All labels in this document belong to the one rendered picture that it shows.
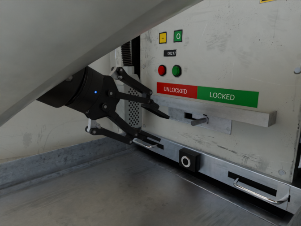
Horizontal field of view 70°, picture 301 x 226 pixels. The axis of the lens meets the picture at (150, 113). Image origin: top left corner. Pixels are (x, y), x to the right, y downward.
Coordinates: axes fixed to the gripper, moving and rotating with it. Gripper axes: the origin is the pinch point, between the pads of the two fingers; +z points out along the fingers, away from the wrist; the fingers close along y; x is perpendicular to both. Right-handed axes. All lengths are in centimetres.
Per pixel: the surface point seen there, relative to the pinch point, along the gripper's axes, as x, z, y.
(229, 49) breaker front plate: 8.0, 6.4, -22.4
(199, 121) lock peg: 3.4, 11.9, -5.5
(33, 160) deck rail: -27.8, -9.8, 20.7
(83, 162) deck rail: -27.8, 4.7, 18.0
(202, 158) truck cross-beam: 3.5, 19.4, 2.7
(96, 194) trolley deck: -9.6, 0.6, 20.9
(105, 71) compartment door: -36.9, 3.9, -14.0
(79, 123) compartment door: -40.2, 4.4, 7.2
